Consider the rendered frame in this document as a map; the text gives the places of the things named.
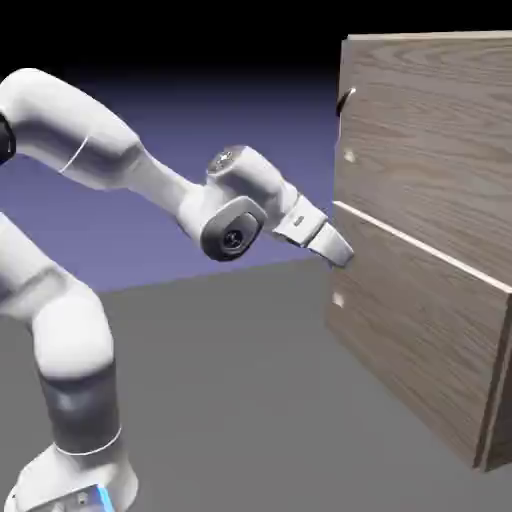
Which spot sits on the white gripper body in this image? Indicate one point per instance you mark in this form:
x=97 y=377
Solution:
x=332 y=246

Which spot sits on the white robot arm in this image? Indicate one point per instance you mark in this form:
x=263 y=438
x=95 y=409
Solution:
x=100 y=144

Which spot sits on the wide wooden cabinet door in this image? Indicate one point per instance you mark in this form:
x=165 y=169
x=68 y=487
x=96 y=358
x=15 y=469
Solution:
x=420 y=340

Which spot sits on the wooden cabinet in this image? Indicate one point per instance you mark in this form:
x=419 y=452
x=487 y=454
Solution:
x=432 y=140

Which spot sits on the small pale hinge plate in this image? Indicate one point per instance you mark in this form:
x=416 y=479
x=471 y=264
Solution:
x=349 y=156
x=338 y=300

